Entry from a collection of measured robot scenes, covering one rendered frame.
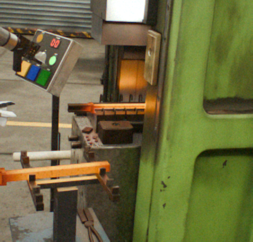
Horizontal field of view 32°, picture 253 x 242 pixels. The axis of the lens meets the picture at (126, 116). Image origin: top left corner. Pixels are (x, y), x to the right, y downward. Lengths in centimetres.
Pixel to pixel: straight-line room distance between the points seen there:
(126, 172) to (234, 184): 41
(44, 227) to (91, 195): 26
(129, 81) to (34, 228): 83
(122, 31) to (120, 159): 48
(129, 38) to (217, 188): 64
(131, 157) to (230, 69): 51
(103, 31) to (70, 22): 800
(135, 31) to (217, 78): 40
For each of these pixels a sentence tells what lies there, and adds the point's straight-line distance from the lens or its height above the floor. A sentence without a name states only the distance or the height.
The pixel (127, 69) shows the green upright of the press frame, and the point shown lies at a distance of 200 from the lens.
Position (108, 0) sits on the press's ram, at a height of 144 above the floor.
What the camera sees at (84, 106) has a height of 100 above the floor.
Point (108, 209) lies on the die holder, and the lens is 177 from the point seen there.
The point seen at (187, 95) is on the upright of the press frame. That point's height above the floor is 119.
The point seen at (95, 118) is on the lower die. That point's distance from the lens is 177.
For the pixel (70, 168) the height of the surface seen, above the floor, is 98.
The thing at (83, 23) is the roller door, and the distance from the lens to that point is 965.
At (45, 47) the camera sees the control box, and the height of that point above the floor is 113.
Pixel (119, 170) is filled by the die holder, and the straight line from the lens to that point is 169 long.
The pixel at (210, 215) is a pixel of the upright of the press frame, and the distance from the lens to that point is 168.
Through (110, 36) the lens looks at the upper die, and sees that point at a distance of 168.
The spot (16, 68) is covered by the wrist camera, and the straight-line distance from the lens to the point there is 210.
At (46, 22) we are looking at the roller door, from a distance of 970.
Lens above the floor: 156
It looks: 19 degrees down
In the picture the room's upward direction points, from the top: 5 degrees clockwise
